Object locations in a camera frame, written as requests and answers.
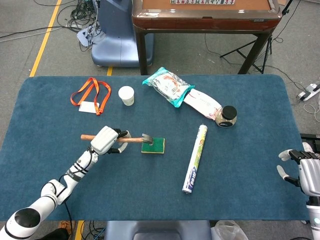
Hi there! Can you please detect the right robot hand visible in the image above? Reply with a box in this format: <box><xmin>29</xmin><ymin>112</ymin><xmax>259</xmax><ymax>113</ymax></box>
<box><xmin>276</xmin><ymin>149</ymin><xmax>320</xmax><ymax>197</ymax></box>

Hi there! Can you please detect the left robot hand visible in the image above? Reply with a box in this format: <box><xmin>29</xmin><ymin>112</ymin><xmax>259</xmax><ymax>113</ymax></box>
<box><xmin>90</xmin><ymin>125</ymin><xmax>132</xmax><ymax>156</ymax></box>

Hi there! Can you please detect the wooden handle claw hammer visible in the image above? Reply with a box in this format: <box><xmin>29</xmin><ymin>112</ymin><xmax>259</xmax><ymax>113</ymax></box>
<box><xmin>80</xmin><ymin>133</ymin><xmax>155</xmax><ymax>146</ymax></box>

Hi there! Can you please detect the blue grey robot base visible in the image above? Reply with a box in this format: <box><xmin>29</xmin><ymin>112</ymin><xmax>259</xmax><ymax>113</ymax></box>
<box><xmin>90</xmin><ymin>0</ymin><xmax>155</xmax><ymax>68</ymax></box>

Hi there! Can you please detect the green yellow scrubbing sponge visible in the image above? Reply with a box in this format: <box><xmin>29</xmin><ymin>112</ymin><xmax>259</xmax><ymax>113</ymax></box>
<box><xmin>140</xmin><ymin>137</ymin><xmax>166</xmax><ymax>155</ymax></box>

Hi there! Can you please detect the white sneaker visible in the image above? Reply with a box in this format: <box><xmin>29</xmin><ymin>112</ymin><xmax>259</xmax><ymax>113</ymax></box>
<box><xmin>302</xmin><ymin>141</ymin><xmax>320</xmax><ymax>154</ymax></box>

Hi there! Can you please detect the white badge card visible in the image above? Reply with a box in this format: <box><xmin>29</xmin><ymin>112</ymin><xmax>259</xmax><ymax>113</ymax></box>
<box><xmin>78</xmin><ymin>101</ymin><xmax>100</xmax><ymax>115</ymax></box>

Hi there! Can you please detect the white paper cup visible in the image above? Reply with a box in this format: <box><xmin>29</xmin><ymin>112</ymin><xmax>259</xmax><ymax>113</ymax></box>
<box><xmin>118</xmin><ymin>85</ymin><xmax>135</xmax><ymax>107</ymax></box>

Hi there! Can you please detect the blue table cloth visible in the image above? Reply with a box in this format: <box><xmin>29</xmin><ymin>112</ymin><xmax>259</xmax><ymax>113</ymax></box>
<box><xmin>0</xmin><ymin>74</ymin><xmax>312</xmax><ymax>222</ymax></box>

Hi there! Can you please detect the teal clear snack bag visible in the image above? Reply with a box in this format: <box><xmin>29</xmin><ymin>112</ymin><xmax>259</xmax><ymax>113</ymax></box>
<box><xmin>142</xmin><ymin>66</ymin><xmax>196</xmax><ymax>109</ymax></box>

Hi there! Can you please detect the white printed wrap roll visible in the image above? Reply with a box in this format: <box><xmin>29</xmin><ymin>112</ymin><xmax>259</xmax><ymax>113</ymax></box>
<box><xmin>181</xmin><ymin>123</ymin><xmax>208</xmax><ymax>195</ymax></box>

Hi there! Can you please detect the clear plastic bag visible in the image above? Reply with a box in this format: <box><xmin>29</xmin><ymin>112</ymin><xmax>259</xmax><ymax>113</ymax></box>
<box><xmin>210</xmin><ymin>219</ymin><xmax>250</xmax><ymax>240</ymax></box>

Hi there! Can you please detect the black lid glass jar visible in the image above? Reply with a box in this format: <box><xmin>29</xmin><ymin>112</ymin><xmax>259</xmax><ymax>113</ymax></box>
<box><xmin>215</xmin><ymin>105</ymin><xmax>238</xmax><ymax>128</ymax></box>

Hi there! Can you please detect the blue grey robot torso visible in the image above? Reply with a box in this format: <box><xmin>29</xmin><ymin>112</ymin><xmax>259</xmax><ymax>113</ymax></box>
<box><xmin>103</xmin><ymin>219</ymin><xmax>213</xmax><ymax>240</ymax></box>

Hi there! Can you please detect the white pink printed pouch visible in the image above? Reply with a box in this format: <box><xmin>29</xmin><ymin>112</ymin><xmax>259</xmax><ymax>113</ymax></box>
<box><xmin>183</xmin><ymin>90</ymin><xmax>223</xmax><ymax>122</ymax></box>

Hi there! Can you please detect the white power strip with plugs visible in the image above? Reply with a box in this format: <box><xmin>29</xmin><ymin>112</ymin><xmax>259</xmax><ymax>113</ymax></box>
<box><xmin>76</xmin><ymin>23</ymin><xmax>102</xmax><ymax>48</ymax></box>

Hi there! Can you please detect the black tripod stand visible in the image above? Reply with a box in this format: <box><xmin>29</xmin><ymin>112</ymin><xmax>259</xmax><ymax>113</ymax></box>
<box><xmin>219</xmin><ymin>0</ymin><xmax>295</xmax><ymax>74</ymax></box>

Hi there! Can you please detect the brown mahjong table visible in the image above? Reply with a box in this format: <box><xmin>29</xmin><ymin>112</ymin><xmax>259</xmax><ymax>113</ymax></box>
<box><xmin>131</xmin><ymin>0</ymin><xmax>283</xmax><ymax>76</ymax></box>

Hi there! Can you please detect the row of mahjong tiles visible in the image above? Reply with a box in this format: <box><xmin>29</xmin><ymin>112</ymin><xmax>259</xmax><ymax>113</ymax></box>
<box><xmin>170</xmin><ymin>0</ymin><xmax>236</xmax><ymax>5</ymax></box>

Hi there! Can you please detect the orange lanyard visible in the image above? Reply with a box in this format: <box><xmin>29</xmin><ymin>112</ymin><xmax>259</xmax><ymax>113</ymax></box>
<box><xmin>70</xmin><ymin>77</ymin><xmax>112</xmax><ymax>117</ymax></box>

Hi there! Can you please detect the tangle of black cables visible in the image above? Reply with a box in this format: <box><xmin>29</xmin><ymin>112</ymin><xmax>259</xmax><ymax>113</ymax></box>
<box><xmin>56</xmin><ymin>0</ymin><xmax>101</xmax><ymax>52</ymax></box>

